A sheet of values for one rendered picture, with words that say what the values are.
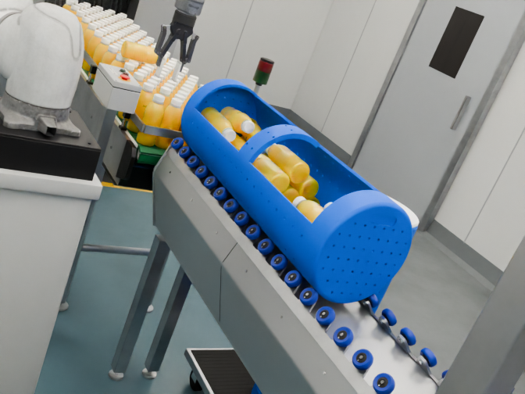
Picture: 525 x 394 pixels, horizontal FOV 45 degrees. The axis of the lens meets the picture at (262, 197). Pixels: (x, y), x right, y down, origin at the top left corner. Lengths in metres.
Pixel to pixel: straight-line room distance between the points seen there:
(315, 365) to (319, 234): 0.29
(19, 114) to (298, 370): 0.87
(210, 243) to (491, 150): 3.85
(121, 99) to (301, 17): 5.23
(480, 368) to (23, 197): 1.11
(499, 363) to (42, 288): 1.21
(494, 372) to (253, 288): 0.92
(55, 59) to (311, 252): 0.73
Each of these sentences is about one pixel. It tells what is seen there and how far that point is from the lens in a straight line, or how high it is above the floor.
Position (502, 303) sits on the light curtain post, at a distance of 0.86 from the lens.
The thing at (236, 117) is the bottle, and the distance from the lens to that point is 2.06.
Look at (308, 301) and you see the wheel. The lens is 1.52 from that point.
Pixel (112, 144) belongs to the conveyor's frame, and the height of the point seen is 0.83.
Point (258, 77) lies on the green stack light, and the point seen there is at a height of 1.18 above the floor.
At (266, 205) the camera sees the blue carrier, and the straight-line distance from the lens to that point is 1.64.
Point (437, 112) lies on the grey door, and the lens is 5.83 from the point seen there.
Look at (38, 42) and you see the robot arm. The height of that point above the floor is 1.28.
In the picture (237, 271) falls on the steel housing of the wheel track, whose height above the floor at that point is 0.86.
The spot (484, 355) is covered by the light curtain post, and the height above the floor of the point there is 1.29.
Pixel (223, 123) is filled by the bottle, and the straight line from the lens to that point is 2.04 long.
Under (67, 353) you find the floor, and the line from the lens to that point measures 2.69.
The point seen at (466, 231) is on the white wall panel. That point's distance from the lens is 5.49.
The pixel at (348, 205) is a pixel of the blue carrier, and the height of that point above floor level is 1.20.
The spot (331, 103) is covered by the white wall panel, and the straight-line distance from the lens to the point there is 7.01.
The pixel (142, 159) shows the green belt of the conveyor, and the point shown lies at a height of 0.87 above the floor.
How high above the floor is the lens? 1.63
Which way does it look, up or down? 19 degrees down
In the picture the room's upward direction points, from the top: 22 degrees clockwise
